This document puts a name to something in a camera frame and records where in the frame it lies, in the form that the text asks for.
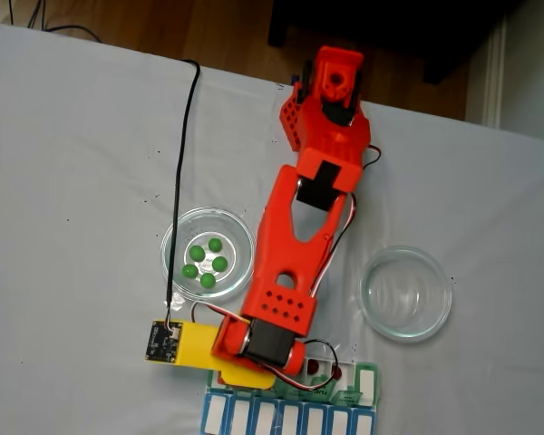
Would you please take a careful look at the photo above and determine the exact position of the clear glass dish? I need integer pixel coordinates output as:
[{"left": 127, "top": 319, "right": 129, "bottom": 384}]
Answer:
[
  {"left": 359, "top": 246, "right": 455, "bottom": 343},
  {"left": 160, "top": 207, "right": 259, "bottom": 304}
]

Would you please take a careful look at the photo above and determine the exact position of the weekly pill organizer box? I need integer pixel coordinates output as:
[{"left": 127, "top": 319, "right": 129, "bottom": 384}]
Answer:
[{"left": 199, "top": 348, "right": 382, "bottom": 435}]

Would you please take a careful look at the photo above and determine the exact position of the thin black floor cable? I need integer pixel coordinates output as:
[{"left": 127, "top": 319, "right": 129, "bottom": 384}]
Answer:
[{"left": 6, "top": 0, "right": 103, "bottom": 44}]

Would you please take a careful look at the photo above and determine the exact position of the clear tape scrap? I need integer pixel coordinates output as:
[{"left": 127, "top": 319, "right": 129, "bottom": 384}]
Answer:
[{"left": 162, "top": 292, "right": 187, "bottom": 312}]

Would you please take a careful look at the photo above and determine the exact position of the black camera circuit board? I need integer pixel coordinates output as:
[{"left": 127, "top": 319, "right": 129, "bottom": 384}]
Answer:
[{"left": 144, "top": 320, "right": 184, "bottom": 363}]

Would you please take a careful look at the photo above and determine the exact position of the black camera cable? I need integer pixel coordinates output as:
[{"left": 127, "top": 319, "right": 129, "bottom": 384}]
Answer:
[{"left": 164, "top": 57, "right": 202, "bottom": 330}]

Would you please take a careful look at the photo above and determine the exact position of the white door trim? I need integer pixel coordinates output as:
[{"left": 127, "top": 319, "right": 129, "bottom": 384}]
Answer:
[{"left": 482, "top": 17, "right": 509, "bottom": 131}]

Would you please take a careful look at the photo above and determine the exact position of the dark wooden furniture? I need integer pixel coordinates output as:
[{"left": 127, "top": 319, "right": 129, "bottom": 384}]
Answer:
[{"left": 267, "top": 0, "right": 527, "bottom": 87}]

